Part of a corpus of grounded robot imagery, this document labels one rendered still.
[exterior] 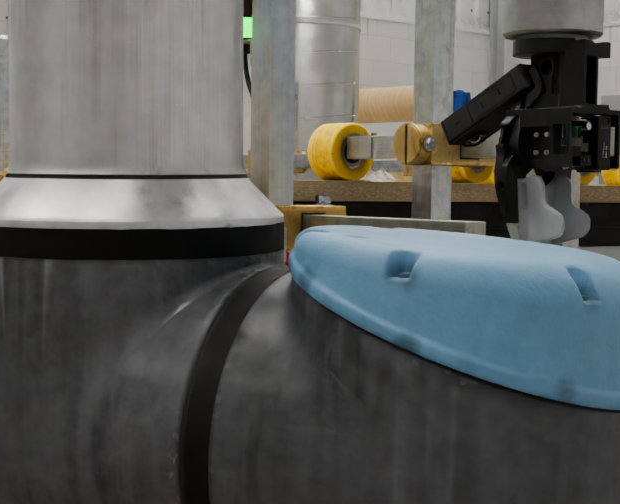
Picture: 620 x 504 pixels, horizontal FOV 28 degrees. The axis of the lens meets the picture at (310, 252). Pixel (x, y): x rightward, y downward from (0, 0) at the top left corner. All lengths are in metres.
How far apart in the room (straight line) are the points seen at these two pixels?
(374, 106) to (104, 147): 8.41
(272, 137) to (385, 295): 0.93
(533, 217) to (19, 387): 0.68
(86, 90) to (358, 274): 0.16
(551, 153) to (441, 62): 0.46
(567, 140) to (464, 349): 0.67
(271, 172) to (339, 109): 4.08
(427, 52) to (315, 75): 3.87
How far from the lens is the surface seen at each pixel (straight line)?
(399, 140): 1.54
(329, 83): 5.43
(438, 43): 1.55
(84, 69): 0.56
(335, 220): 1.35
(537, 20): 1.13
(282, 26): 1.39
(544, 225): 1.14
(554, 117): 1.12
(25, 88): 0.58
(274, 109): 1.38
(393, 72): 11.59
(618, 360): 0.48
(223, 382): 0.51
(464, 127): 1.20
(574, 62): 1.13
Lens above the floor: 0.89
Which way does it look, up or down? 3 degrees down
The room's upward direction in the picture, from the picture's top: 1 degrees clockwise
